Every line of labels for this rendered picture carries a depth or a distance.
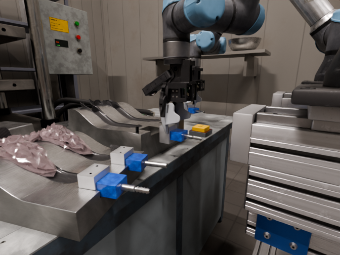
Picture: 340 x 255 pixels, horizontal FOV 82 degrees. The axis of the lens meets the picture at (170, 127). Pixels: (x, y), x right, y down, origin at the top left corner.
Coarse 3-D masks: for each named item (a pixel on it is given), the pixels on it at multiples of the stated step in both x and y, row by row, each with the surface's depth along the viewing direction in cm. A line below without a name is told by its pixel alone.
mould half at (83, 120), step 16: (80, 112) 72; (112, 112) 81; (128, 112) 86; (80, 128) 74; (96, 128) 68; (112, 128) 66; (128, 128) 64; (112, 144) 65; (128, 144) 61; (144, 144) 59; (160, 144) 67
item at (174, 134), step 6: (162, 126) 60; (168, 126) 59; (174, 126) 61; (162, 132) 60; (168, 132) 59; (174, 132) 58; (180, 132) 58; (186, 132) 60; (162, 138) 60; (168, 138) 59; (174, 138) 59; (180, 138) 58; (186, 138) 60; (192, 138) 58; (198, 138) 56
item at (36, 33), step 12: (24, 0) 92; (36, 0) 94; (36, 12) 94; (36, 24) 95; (36, 36) 96; (36, 48) 97; (36, 60) 98; (0, 72) 139; (36, 72) 100; (48, 72) 102; (48, 84) 103; (0, 96) 140; (48, 96) 104; (0, 108) 142; (48, 108) 105; (48, 120) 105
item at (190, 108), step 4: (188, 104) 108; (192, 104) 108; (184, 108) 107; (188, 108) 105; (192, 108) 103; (196, 108) 103; (192, 112) 103; (196, 112) 104; (200, 112) 101; (204, 112) 100
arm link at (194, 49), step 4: (192, 36) 94; (196, 36) 93; (192, 40) 94; (192, 44) 94; (192, 48) 95; (196, 48) 94; (192, 52) 95; (196, 52) 95; (200, 52) 95; (192, 56) 96; (196, 56) 96; (200, 56) 97
